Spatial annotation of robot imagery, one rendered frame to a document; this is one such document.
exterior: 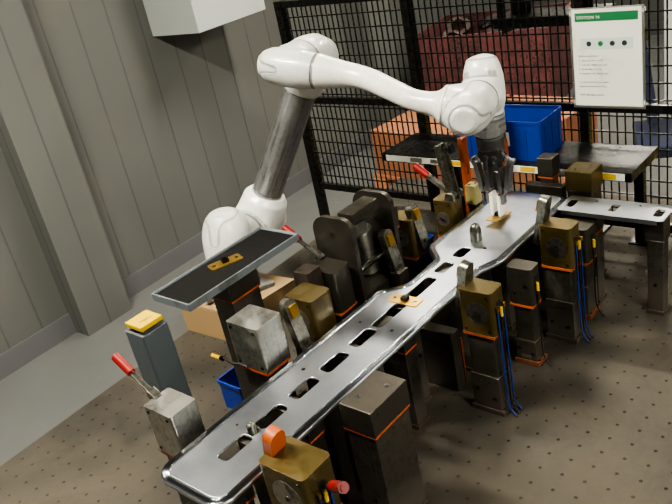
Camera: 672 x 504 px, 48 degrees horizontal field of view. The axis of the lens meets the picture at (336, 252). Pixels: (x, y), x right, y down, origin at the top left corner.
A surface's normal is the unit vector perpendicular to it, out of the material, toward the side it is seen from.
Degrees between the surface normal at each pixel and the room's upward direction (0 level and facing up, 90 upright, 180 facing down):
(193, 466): 0
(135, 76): 90
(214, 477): 0
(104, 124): 90
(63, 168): 90
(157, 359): 90
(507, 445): 0
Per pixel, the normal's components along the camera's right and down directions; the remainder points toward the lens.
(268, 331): 0.76, 0.14
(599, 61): -0.63, 0.44
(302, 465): -0.19, -0.88
